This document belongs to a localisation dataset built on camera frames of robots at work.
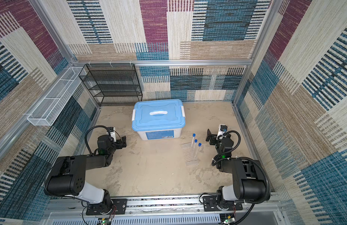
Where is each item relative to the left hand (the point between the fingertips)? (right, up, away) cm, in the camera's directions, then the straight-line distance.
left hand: (118, 135), depth 94 cm
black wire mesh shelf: (-10, +37, +15) cm, 41 cm away
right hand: (+64, +3, -4) cm, 64 cm away
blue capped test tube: (+50, -2, -13) cm, 51 cm away
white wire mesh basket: (-26, +15, -23) cm, 38 cm away
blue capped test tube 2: (+52, -4, -15) cm, 54 cm away
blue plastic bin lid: (+27, +13, -4) cm, 30 cm away
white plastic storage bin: (+28, 0, -2) cm, 28 cm away
